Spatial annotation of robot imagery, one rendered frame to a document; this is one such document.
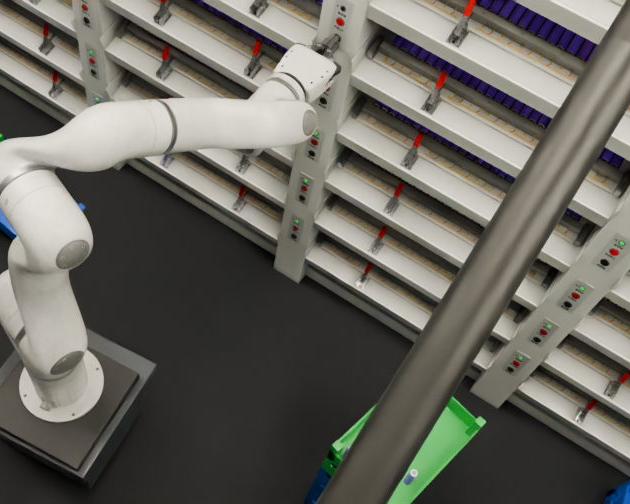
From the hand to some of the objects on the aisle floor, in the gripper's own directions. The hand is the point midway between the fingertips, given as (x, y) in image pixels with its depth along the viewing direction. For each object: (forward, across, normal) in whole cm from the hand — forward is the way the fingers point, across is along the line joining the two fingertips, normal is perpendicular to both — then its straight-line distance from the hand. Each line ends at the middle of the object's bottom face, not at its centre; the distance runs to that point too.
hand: (330, 45), depth 162 cm
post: (+13, -70, +99) cm, 122 cm away
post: (+13, 0, +99) cm, 100 cm away
